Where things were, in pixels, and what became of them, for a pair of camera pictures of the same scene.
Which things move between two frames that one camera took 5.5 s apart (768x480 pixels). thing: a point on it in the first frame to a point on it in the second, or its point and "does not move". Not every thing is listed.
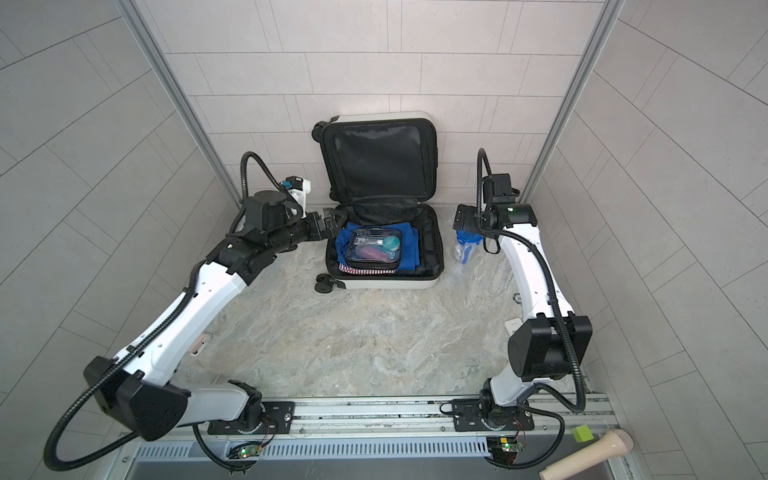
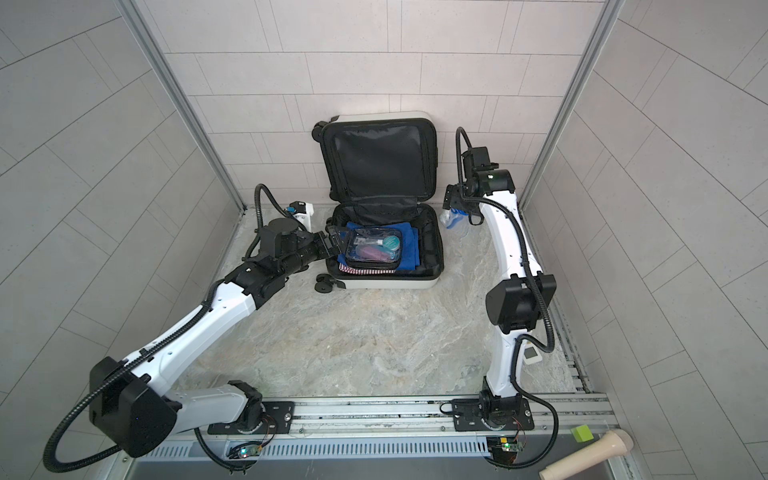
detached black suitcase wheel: [324, 283] does not move
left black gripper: [325, 217] to [319, 242]
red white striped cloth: [364, 271] does not move
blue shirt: [409, 236] does not move
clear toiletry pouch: [373, 248] does not move
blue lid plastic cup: [466, 241] to [452, 218]
